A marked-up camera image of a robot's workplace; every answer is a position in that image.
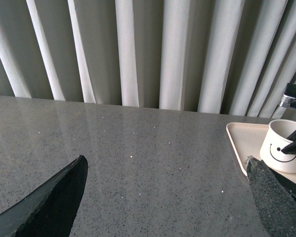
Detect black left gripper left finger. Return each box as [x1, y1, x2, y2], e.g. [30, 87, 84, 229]
[0, 155, 88, 237]

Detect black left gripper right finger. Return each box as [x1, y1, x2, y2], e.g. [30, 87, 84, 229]
[245, 156, 296, 237]

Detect white smiley mug black handle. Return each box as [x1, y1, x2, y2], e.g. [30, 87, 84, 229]
[259, 119, 296, 173]

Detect white pleated curtain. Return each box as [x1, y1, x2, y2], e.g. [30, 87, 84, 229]
[0, 0, 296, 120]

